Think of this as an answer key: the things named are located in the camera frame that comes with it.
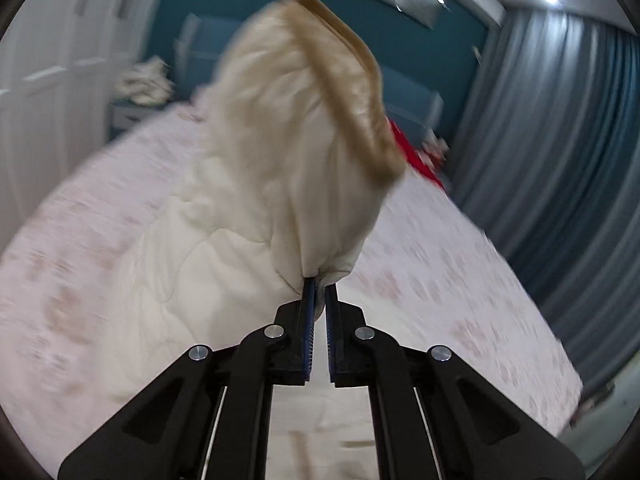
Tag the blue nightstand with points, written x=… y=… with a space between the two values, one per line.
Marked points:
x=125 y=117

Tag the cream padded hooded coat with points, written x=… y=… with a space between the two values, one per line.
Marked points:
x=260 y=160

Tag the grey curtain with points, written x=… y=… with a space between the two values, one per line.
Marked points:
x=550 y=160

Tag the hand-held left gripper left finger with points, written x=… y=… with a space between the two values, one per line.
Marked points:
x=309 y=310

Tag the pile of pale clothes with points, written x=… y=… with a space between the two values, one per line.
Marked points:
x=145 y=80

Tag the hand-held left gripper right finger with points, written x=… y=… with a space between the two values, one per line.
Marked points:
x=330 y=320

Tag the red cloth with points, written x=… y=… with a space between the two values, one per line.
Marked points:
x=415 y=157

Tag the blue padded headboard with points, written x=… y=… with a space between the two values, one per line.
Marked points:
x=200 y=45

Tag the white wardrobe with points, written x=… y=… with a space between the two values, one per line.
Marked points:
x=60 y=60

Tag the pink floral bedspread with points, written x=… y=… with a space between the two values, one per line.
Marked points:
x=450 y=300

